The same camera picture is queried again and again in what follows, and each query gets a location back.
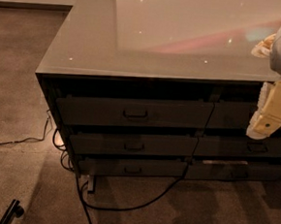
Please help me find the dark drawer cabinet glass top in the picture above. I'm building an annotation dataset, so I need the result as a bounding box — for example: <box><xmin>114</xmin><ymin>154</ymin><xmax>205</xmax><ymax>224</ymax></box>
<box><xmin>36</xmin><ymin>0</ymin><xmax>281</xmax><ymax>178</ymax></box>

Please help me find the thick black floor cable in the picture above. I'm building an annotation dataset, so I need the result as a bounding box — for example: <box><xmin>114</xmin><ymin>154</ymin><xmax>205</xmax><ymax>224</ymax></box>
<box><xmin>46</xmin><ymin>128</ymin><xmax>191</xmax><ymax>224</ymax></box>

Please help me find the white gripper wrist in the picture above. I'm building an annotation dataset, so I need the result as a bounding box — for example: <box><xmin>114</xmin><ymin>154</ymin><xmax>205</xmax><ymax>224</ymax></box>
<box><xmin>246</xmin><ymin>34</ymin><xmax>281</xmax><ymax>140</ymax></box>

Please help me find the black metal bar object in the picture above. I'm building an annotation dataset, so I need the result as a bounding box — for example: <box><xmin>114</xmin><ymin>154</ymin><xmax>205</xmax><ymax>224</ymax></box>
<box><xmin>0</xmin><ymin>200</ymin><xmax>25</xmax><ymax>224</ymax></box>

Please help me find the thin black floor cable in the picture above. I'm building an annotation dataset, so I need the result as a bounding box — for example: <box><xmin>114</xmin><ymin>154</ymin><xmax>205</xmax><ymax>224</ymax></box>
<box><xmin>0</xmin><ymin>106</ymin><xmax>52</xmax><ymax>162</ymax></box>

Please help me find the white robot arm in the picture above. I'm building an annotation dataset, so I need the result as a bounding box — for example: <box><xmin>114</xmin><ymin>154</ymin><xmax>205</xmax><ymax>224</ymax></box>
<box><xmin>246</xmin><ymin>27</ymin><xmax>281</xmax><ymax>140</ymax></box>

